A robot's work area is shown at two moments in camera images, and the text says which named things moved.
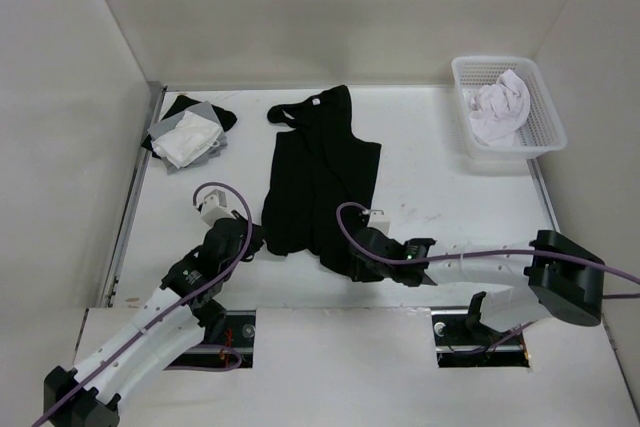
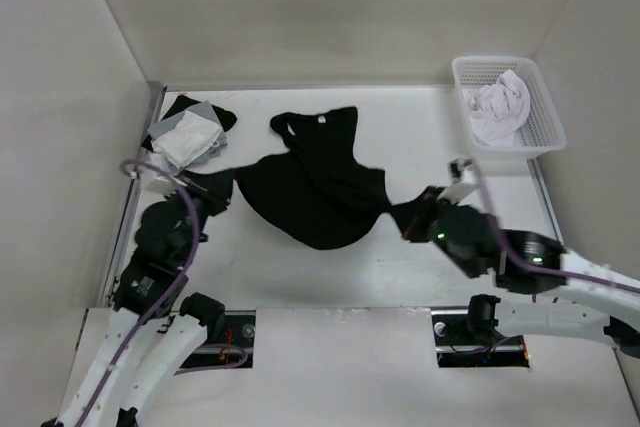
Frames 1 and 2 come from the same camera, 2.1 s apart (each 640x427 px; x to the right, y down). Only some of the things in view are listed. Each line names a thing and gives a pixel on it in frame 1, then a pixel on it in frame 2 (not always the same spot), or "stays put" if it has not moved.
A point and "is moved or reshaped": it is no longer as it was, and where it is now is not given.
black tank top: (317, 166) is moved or reshaped
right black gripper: (360, 272) to (411, 216)
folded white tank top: (191, 137) stays put
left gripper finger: (254, 244) to (211, 191)
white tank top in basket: (498, 109) stays put
